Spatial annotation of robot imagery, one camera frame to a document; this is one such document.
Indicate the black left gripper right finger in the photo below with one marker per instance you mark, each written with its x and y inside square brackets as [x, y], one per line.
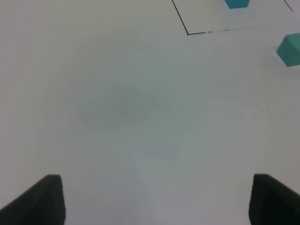
[272, 202]

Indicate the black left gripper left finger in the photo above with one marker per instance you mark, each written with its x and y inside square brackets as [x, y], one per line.
[41, 204]

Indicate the green block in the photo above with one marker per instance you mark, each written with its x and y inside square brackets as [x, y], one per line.
[289, 50]

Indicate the blue template block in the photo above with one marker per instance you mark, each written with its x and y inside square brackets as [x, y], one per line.
[234, 4]

